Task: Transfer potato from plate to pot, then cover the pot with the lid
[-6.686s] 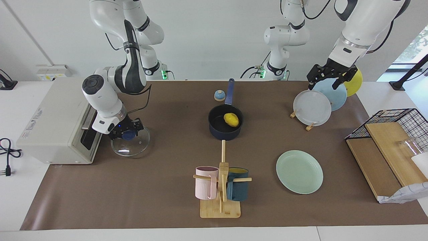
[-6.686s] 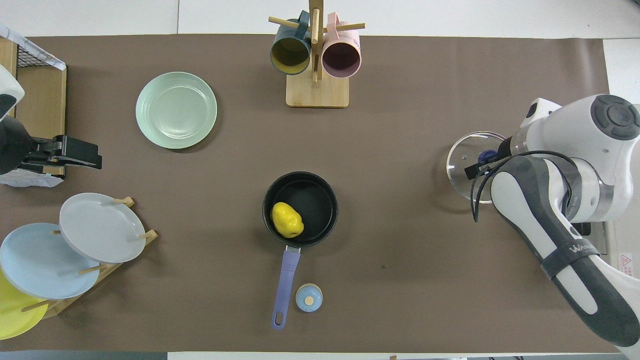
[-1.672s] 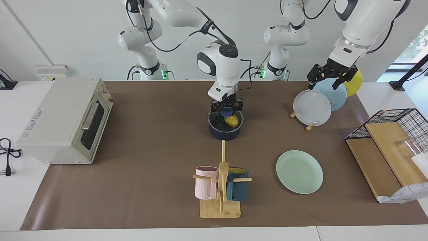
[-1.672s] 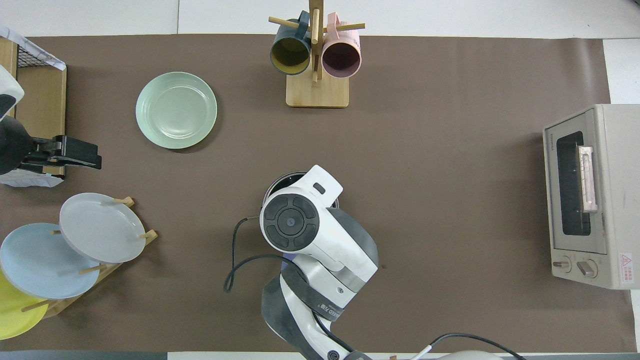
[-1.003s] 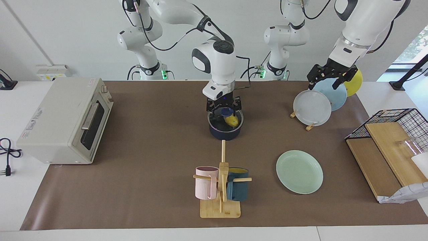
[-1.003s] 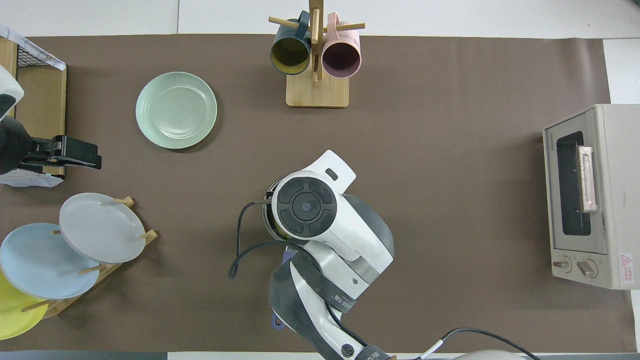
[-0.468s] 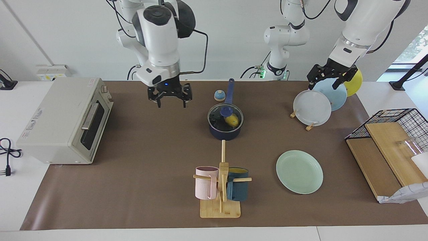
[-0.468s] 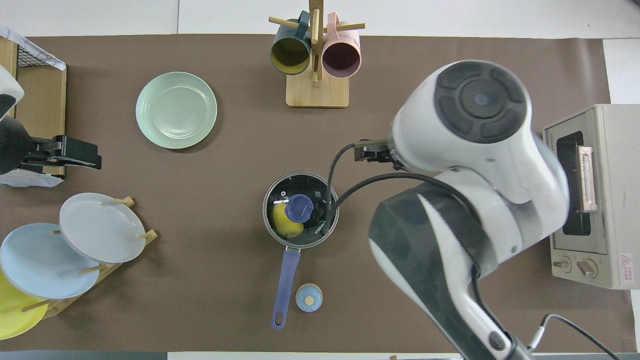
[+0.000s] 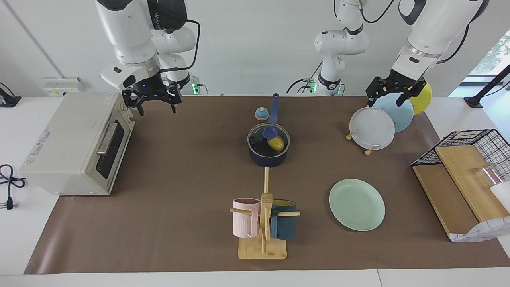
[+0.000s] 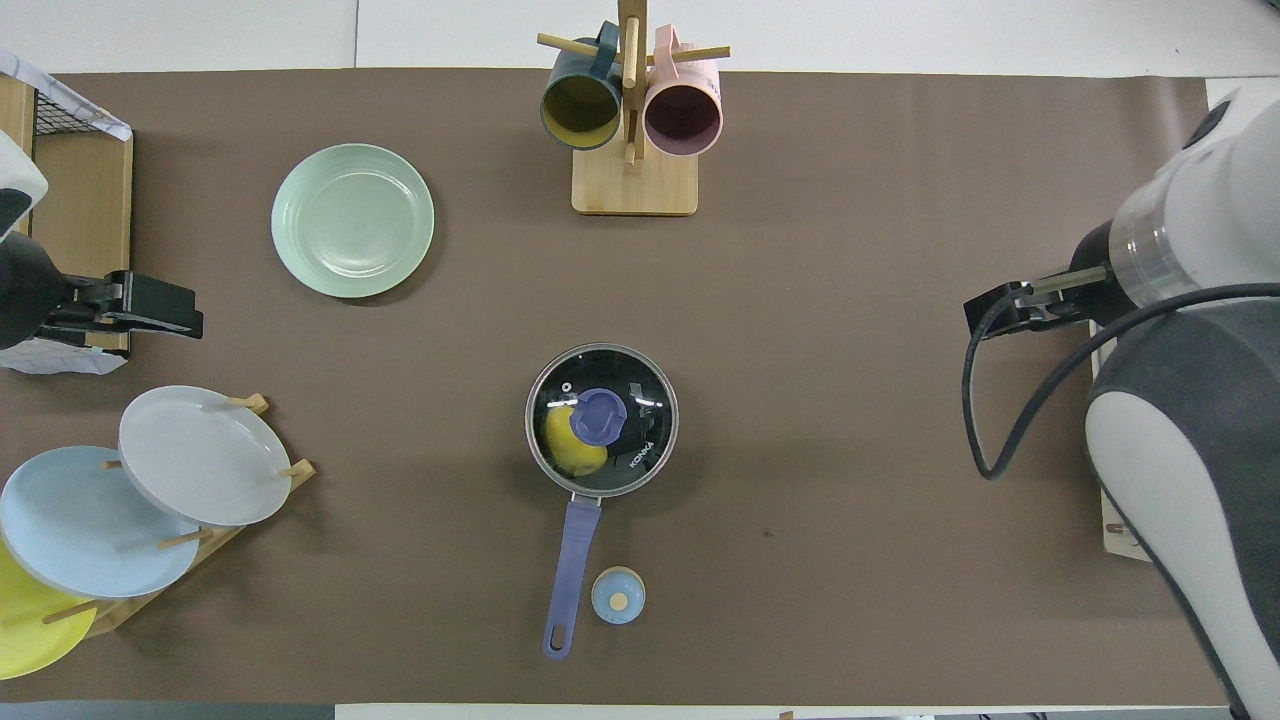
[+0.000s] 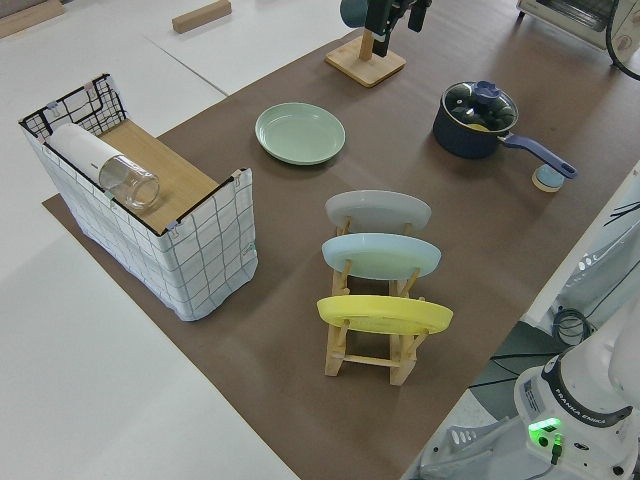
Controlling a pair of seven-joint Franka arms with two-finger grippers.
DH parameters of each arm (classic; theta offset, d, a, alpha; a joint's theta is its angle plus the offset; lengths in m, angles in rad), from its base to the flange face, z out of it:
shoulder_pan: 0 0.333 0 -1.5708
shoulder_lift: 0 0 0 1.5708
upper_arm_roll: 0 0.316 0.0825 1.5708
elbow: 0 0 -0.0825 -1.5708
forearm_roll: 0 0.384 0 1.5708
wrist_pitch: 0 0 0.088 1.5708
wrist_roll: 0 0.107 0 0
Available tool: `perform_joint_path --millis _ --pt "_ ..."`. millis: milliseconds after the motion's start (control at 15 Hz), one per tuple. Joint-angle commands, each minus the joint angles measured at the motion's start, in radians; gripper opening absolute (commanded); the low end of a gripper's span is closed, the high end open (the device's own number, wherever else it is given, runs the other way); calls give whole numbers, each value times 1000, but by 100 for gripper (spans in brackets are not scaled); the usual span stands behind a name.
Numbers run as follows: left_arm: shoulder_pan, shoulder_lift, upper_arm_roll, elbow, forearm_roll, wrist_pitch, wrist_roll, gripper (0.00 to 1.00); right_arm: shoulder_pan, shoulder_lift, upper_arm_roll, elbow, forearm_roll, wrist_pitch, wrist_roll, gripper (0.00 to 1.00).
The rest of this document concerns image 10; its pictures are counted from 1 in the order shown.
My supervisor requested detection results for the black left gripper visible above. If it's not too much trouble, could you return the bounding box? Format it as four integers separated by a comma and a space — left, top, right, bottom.
45, 270, 204, 346

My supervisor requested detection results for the yellow plate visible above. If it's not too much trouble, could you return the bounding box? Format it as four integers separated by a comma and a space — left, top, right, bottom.
0, 540, 98, 681

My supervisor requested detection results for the glass lid blue knob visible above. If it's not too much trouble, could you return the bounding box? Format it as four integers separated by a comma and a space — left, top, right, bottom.
525, 343, 679, 498

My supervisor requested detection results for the light blue plate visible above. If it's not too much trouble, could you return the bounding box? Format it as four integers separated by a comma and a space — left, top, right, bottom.
0, 446, 201, 600

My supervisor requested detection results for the yellow potato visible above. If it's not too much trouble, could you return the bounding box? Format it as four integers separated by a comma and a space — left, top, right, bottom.
545, 405, 609, 477

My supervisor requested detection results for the wooden cutting board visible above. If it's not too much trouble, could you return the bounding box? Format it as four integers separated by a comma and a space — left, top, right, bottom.
30, 130, 134, 356
0, 75, 37, 231

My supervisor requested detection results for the pink mug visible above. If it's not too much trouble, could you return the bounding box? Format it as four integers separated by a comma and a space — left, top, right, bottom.
643, 25, 723, 158

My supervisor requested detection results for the wooden plate rack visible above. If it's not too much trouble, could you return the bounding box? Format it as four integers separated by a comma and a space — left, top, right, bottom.
40, 393, 317, 639

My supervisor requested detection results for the beige toaster oven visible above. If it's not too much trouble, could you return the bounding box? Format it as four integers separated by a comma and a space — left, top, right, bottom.
1088, 340, 1153, 563

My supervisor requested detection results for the black wire basket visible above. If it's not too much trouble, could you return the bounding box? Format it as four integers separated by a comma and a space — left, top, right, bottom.
33, 82, 113, 138

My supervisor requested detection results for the dark teal mug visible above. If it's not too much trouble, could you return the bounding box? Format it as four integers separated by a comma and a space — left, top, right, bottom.
540, 22, 624, 152

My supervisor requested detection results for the green plate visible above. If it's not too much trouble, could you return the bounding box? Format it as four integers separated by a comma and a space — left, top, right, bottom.
270, 143, 436, 300

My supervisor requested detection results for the black pot purple handle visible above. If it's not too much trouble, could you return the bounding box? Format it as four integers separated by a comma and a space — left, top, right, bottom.
525, 343, 679, 661

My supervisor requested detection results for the grey plate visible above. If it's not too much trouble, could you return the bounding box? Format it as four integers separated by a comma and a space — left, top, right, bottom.
118, 385, 294, 528

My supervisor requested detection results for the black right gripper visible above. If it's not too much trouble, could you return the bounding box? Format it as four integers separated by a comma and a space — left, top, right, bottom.
963, 272, 1091, 341

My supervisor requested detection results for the brown table mat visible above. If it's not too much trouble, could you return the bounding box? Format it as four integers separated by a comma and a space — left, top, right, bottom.
0, 68, 1276, 706

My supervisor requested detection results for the wooden mug tree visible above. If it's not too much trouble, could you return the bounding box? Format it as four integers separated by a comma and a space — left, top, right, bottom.
537, 0, 731, 217

